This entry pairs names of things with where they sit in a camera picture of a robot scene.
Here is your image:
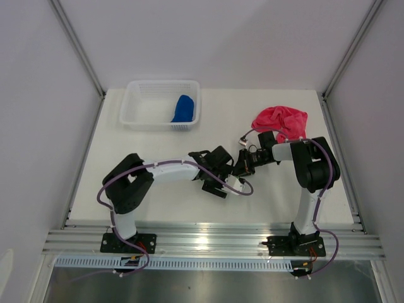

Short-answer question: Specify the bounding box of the pink towel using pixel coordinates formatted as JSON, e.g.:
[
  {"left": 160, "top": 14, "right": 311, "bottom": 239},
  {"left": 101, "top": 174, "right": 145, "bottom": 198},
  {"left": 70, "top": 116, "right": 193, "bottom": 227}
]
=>
[{"left": 251, "top": 105, "right": 308, "bottom": 143}]

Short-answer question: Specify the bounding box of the blue towel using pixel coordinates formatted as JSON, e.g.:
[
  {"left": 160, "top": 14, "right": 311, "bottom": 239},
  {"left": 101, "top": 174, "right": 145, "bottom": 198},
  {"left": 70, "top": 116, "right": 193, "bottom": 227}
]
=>
[{"left": 171, "top": 95, "right": 195, "bottom": 123}]

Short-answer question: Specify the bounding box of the white plastic basket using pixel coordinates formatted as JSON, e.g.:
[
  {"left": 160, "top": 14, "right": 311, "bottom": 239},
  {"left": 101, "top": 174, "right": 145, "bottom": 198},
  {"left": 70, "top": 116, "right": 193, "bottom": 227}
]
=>
[{"left": 119, "top": 80, "right": 201, "bottom": 131}]

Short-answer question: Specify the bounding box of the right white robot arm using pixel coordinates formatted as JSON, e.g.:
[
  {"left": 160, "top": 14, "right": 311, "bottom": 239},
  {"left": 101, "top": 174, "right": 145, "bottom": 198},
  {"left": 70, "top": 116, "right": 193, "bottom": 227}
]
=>
[{"left": 233, "top": 131, "right": 340, "bottom": 255}]

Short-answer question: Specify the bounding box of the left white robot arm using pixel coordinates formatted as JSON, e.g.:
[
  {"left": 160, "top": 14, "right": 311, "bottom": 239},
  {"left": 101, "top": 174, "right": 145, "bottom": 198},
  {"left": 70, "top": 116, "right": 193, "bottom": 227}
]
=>
[{"left": 101, "top": 146, "right": 243, "bottom": 253}]

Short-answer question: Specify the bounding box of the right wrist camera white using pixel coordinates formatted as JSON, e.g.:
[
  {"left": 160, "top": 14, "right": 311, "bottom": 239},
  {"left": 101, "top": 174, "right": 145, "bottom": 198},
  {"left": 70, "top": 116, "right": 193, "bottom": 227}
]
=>
[{"left": 239, "top": 136, "right": 249, "bottom": 148}]

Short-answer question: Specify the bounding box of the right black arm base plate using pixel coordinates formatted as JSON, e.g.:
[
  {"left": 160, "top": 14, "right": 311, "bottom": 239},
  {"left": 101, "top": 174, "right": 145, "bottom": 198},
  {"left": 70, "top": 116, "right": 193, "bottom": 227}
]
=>
[{"left": 261, "top": 235, "right": 326, "bottom": 257}]

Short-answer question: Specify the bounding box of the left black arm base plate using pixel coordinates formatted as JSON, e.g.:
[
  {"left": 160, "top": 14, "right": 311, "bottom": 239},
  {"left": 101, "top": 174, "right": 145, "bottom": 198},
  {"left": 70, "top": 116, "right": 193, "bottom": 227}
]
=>
[{"left": 100, "top": 232, "right": 158, "bottom": 254}]

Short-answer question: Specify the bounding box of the aluminium rail frame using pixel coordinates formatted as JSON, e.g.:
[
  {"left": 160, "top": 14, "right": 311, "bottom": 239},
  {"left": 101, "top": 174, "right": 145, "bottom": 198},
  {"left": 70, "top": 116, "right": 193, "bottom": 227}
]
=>
[{"left": 42, "top": 220, "right": 386, "bottom": 261}]

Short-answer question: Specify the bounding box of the white slotted cable duct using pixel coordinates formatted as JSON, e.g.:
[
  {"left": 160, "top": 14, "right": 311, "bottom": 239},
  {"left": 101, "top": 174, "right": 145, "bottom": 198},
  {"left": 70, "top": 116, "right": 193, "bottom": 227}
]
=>
[{"left": 55, "top": 256, "right": 293, "bottom": 272}]

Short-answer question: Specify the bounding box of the left aluminium corner post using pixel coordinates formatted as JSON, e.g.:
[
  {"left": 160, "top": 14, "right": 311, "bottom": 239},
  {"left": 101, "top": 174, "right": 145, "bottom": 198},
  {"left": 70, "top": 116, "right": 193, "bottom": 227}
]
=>
[{"left": 49, "top": 0, "right": 107, "bottom": 99}]

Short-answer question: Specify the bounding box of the aluminium corner post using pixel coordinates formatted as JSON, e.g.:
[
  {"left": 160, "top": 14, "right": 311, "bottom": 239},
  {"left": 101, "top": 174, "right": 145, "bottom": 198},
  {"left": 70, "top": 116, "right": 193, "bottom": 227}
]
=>
[
  {"left": 49, "top": 0, "right": 107, "bottom": 99},
  {"left": 321, "top": 0, "right": 387, "bottom": 101}
]

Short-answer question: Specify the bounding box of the right aluminium corner post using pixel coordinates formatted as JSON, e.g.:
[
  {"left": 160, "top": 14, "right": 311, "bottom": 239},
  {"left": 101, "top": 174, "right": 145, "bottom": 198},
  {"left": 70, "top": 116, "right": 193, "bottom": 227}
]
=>
[{"left": 321, "top": 0, "right": 387, "bottom": 101}]

